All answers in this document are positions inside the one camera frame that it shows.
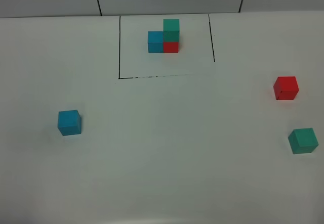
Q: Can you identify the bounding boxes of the template red block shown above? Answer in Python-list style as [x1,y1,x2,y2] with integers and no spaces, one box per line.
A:
[163,41,179,53]

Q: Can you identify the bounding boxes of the template blue block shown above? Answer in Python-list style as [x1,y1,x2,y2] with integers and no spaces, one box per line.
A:
[147,31,164,53]

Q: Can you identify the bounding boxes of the template green block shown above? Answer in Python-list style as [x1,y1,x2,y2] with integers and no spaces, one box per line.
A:
[163,19,180,42]

